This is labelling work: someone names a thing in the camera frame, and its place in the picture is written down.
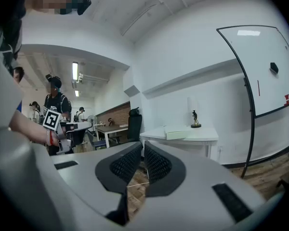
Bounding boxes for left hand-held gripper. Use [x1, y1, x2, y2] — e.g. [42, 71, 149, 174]
[42, 105, 92, 155]

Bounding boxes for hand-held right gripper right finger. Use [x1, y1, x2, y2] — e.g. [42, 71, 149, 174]
[144, 140, 266, 225]

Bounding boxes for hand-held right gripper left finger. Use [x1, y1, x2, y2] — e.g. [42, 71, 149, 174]
[50, 141, 144, 226]

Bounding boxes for light green folder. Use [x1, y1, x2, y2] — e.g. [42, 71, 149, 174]
[163, 125, 193, 141]

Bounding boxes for person's left forearm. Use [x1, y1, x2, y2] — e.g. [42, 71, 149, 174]
[8, 109, 53, 145]

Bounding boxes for white desk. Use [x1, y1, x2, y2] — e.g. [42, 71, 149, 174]
[139, 125, 219, 160]

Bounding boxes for standing fan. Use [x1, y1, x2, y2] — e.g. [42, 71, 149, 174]
[86, 115, 98, 130]

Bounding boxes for blue chair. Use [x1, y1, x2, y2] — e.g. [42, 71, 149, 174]
[86, 129, 108, 151]

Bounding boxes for grey table with white legs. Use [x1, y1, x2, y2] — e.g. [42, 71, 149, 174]
[95, 125, 130, 149]

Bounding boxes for black office chair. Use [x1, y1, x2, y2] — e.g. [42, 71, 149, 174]
[127, 106, 144, 143]

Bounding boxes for white shade table lamp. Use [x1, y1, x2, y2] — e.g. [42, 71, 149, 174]
[187, 95, 203, 129]

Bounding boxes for white ceiling pipe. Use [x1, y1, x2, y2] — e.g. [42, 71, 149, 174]
[121, 0, 192, 36]

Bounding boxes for black framed whiteboard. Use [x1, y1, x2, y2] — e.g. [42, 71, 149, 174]
[216, 25, 289, 179]

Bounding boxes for black head-mounted camera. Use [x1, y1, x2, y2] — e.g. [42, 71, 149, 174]
[77, 0, 92, 16]

